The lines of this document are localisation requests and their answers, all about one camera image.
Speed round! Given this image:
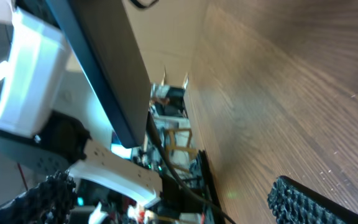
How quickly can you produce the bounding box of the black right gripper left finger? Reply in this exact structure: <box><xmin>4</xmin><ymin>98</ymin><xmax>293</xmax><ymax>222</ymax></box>
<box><xmin>0</xmin><ymin>171</ymin><xmax>77</xmax><ymax>224</ymax></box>

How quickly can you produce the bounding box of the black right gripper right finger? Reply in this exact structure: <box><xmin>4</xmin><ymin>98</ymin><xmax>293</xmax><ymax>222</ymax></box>
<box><xmin>267</xmin><ymin>175</ymin><xmax>358</xmax><ymax>224</ymax></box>

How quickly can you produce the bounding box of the Galaxy S24 smartphone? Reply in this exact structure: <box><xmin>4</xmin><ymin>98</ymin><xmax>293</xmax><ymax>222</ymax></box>
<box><xmin>47</xmin><ymin>0</ymin><xmax>150</xmax><ymax>147</ymax></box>

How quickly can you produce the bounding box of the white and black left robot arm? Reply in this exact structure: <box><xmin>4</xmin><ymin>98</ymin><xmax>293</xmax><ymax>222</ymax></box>
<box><xmin>0</xmin><ymin>8</ymin><xmax>163</xmax><ymax>208</ymax></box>

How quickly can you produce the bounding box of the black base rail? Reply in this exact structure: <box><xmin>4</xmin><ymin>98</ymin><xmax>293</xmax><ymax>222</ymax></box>
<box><xmin>191</xmin><ymin>151</ymin><xmax>225</xmax><ymax>224</ymax></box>

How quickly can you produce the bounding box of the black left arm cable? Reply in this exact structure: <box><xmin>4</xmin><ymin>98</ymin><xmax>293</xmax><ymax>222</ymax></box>
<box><xmin>129</xmin><ymin>0</ymin><xmax>160</xmax><ymax>9</ymax></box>

